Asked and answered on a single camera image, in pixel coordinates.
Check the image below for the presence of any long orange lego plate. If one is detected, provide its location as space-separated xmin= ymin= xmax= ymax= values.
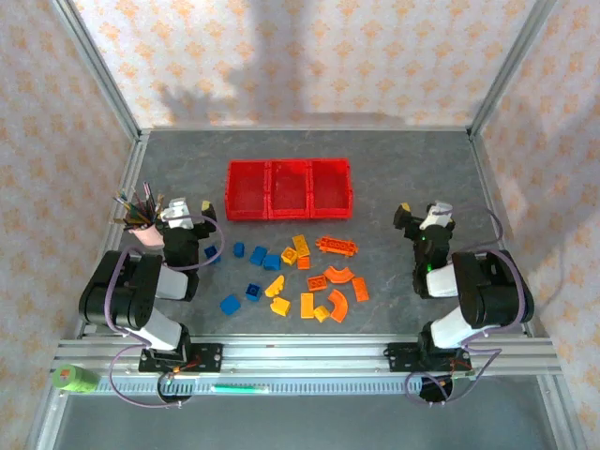
xmin=315 ymin=235 xmax=360 ymax=258

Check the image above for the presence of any purple pencil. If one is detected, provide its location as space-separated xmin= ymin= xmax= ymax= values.
xmin=142 ymin=181 xmax=156 ymax=221

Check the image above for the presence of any pink cup with pencils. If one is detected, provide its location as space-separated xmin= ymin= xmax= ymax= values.
xmin=113 ymin=195 xmax=144 ymax=224

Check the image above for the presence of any green tape roll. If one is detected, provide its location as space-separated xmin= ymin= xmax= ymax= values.
xmin=52 ymin=363 xmax=100 ymax=395

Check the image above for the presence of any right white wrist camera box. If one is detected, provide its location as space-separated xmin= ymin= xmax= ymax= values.
xmin=419 ymin=200 xmax=455 ymax=231

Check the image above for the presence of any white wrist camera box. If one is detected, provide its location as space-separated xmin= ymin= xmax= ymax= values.
xmin=419 ymin=200 xmax=455 ymax=231
xmin=161 ymin=197 xmax=194 ymax=231

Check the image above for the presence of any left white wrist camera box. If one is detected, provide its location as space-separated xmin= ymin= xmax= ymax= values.
xmin=161 ymin=197 xmax=194 ymax=231

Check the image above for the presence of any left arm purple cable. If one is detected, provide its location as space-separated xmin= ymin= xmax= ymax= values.
xmin=103 ymin=213 xmax=227 ymax=410

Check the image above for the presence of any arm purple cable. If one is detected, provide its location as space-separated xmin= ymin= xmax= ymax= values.
xmin=403 ymin=205 xmax=535 ymax=409
xmin=103 ymin=213 xmax=227 ymax=410

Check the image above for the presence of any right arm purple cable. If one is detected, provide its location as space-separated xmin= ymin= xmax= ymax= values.
xmin=403 ymin=205 xmax=535 ymax=409

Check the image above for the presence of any aluminium side rail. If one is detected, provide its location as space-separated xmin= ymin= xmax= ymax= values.
xmin=74 ymin=130 xmax=151 ymax=339
xmin=467 ymin=130 xmax=538 ymax=338

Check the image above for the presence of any left black mount plate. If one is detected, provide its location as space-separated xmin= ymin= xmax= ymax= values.
xmin=139 ymin=342 xmax=224 ymax=374

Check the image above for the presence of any black mount plate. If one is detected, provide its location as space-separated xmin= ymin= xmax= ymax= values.
xmin=386 ymin=342 xmax=473 ymax=374
xmin=139 ymin=342 xmax=224 ymax=374

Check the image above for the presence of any right black mount plate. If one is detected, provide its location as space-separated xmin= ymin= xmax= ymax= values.
xmin=386 ymin=342 xmax=473 ymax=374

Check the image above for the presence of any orange wire bundle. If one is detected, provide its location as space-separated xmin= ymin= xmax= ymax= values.
xmin=172 ymin=353 xmax=203 ymax=376
xmin=447 ymin=355 xmax=473 ymax=376

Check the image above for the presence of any aluminium cross rail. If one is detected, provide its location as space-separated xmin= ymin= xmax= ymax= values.
xmin=140 ymin=125 xmax=473 ymax=135

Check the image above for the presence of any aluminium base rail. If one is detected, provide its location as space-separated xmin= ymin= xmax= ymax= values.
xmin=51 ymin=337 xmax=563 ymax=376

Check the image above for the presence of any aluminium frame post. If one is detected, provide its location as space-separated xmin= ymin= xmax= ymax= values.
xmin=49 ymin=0 xmax=144 ymax=142
xmin=466 ymin=0 xmax=562 ymax=140

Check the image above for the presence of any grey slotted cable duct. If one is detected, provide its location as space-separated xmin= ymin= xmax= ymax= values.
xmin=93 ymin=377 xmax=475 ymax=398

